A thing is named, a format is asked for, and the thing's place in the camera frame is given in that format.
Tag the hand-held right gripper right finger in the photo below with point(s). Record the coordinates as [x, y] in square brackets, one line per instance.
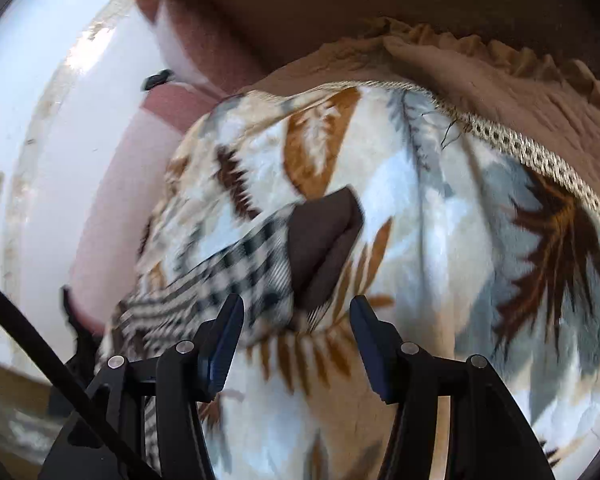
[372, 355]

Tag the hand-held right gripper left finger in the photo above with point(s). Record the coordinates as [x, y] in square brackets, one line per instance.
[219, 355]

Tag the brown and cream sofa cushion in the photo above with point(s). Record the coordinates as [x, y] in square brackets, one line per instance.
[205, 35]

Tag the black and cream checked shirt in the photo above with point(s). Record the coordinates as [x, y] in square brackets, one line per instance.
[220, 270]

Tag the pink sofa cushion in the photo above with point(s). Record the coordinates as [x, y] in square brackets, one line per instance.
[125, 200]

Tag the leaf print plush blanket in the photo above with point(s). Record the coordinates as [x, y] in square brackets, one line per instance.
[430, 240]

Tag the small black object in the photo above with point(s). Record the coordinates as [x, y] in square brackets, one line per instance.
[157, 79]

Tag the brown ruffled bedspread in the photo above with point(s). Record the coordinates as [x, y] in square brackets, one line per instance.
[430, 65]

